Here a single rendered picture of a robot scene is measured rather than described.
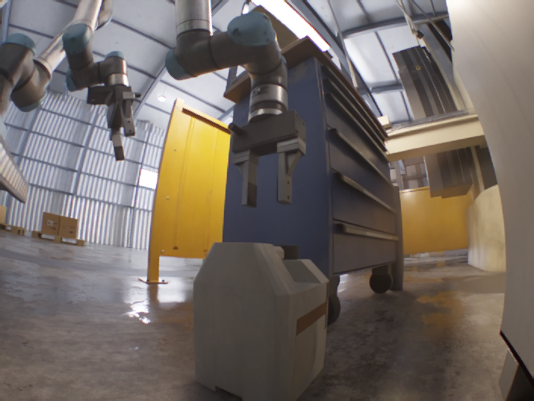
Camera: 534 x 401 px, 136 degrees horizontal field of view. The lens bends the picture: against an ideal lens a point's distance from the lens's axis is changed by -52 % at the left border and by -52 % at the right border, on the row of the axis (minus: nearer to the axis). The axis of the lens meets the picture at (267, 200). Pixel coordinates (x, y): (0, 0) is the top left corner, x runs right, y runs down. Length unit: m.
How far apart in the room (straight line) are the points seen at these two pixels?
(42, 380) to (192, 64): 0.57
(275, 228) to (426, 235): 3.49
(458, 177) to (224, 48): 2.20
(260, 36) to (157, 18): 9.57
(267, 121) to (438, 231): 3.76
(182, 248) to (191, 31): 1.30
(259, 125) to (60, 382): 0.53
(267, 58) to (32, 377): 0.63
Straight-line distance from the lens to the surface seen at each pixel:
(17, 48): 0.74
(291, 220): 0.63
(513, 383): 0.38
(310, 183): 0.61
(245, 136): 0.41
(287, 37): 1.78
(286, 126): 0.37
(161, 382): 0.40
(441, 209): 4.04
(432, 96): 2.73
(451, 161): 2.38
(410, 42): 11.17
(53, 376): 0.42
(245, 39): 0.39
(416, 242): 3.99
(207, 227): 1.61
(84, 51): 0.66
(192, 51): 0.45
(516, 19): 0.26
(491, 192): 1.87
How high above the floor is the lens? 0.22
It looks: 14 degrees up
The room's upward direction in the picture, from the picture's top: 2 degrees clockwise
